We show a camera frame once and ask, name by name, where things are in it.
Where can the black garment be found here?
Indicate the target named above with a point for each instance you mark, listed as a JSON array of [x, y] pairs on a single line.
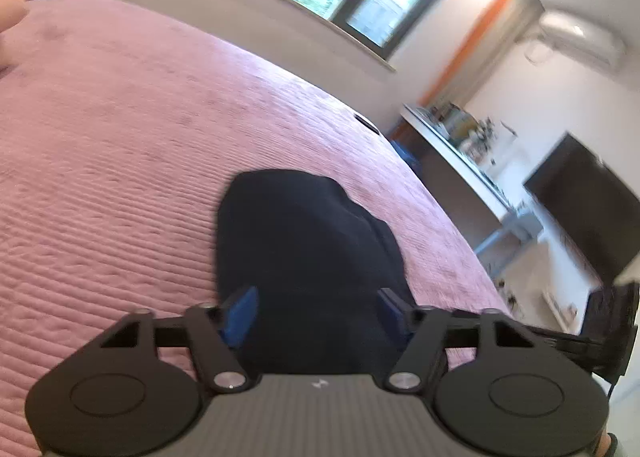
[[310, 267]]

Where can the black television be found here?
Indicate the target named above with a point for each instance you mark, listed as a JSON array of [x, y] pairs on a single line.
[[587, 207]]

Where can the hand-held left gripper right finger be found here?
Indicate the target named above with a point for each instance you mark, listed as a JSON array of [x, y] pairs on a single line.
[[395, 314]]

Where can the beige curtain with orange edge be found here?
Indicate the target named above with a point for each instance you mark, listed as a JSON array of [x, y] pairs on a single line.
[[467, 42]]

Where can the clutter of desk items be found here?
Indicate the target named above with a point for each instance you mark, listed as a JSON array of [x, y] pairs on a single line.
[[470, 132]]

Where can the dark flat device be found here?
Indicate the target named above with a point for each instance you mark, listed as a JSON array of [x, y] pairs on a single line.
[[367, 123]]

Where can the pink bed blanket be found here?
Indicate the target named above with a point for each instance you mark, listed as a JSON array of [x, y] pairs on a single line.
[[130, 162]]

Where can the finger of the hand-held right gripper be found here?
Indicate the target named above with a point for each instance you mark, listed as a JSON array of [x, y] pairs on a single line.
[[560, 341]]

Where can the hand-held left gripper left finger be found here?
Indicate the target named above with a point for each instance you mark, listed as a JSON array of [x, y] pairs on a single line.
[[241, 314]]

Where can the white air conditioner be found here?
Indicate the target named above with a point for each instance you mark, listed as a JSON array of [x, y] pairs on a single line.
[[582, 39]]

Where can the blue plastic stool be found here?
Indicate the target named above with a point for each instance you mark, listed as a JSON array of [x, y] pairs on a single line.
[[406, 153]]

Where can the white desk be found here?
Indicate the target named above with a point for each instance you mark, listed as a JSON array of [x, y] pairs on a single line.
[[465, 172]]

